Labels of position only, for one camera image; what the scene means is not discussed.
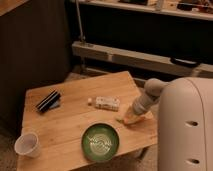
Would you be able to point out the grey metal shelf beam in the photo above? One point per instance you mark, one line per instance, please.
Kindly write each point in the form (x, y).
(139, 60)

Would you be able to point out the white plastic cup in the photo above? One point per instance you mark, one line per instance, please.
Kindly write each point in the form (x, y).
(28, 145)

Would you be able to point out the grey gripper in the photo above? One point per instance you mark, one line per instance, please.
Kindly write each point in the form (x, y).
(142, 104)

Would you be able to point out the black handle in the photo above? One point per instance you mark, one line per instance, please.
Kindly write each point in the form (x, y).
(189, 64)

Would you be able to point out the metal vertical pole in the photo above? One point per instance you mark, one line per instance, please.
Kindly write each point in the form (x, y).
(82, 37)

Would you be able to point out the black rectangular case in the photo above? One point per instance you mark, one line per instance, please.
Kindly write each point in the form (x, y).
(49, 102)

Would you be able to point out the small white box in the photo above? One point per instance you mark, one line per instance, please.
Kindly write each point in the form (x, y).
(107, 103)

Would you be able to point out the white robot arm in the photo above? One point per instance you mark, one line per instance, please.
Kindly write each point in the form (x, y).
(185, 122)

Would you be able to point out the upper shelf with clutter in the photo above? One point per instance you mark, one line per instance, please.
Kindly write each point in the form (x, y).
(195, 9)

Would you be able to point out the green bowl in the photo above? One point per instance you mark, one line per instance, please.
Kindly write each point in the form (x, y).
(100, 142)

